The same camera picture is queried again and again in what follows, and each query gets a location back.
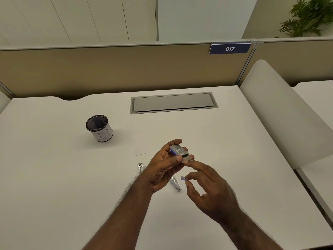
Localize white curved desk divider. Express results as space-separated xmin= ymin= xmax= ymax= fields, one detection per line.
xmin=239 ymin=59 xmax=333 ymax=170
xmin=0 ymin=91 xmax=11 ymax=114

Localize person's right hand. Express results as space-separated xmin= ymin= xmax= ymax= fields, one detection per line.
xmin=183 ymin=160 xmax=243 ymax=224

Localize person's left forearm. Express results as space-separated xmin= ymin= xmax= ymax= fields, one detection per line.
xmin=82 ymin=179 xmax=154 ymax=250

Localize pink metal stapler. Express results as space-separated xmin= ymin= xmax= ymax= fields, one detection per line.
xmin=169 ymin=175 xmax=182 ymax=192

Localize long beige partition panel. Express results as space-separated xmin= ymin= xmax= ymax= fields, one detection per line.
xmin=0 ymin=41 xmax=258 ymax=101

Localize white paper sheet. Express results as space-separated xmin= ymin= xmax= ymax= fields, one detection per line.
xmin=133 ymin=139 xmax=151 ymax=157

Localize white tall cabinet row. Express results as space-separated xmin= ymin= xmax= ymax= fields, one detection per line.
xmin=0 ymin=0 xmax=159 ymax=49

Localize green potted plant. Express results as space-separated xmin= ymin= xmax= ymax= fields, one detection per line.
xmin=274 ymin=0 xmax=333 ymax=38

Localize person's left hand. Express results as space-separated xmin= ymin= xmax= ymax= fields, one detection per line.
xmin=140 ymin=139 xmax=195 ymax=194

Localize black mesh pen holder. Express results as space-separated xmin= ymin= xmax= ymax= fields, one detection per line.
xmin=85 ymin=114 xmax=114 ymax=143

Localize white neighbour desk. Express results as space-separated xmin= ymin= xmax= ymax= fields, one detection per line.
xmin=292 ymin=80 xmax=333 ymax=222

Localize grey desk cable hatch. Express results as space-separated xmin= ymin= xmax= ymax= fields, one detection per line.
xmin=130 ymin=92 xmax=219 ymax=115

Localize small box of staples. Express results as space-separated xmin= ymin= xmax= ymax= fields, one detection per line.
xmin=169 ymin=144 xmax=194 ymax=164

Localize blue number sign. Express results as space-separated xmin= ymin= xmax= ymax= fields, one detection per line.
xmin=208 ymin=43 xmax=252 ymax=55

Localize beige side partition panel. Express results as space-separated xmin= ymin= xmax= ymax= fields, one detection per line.
xmin=0 ymin=82 xmax=17 ymax=99
xmin=238 ymin=36 xmax=333 ymax=88

